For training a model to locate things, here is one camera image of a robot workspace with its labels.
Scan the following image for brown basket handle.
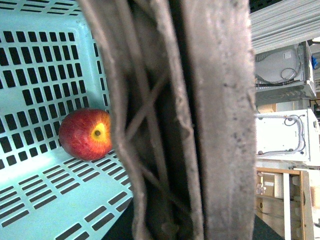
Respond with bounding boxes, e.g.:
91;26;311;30
79;0;256;240

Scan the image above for red apple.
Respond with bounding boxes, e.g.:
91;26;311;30
58;108;113;161

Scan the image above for light blue plastic basket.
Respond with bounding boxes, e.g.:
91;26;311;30
0;0;132;240

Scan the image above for white appliance back upper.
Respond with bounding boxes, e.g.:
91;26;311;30
254;41;318;106

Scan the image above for white appliance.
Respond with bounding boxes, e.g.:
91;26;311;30
254;41;318;106
255;108;320;167

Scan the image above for white appliance back lower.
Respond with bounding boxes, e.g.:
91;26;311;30
255;108;320;167

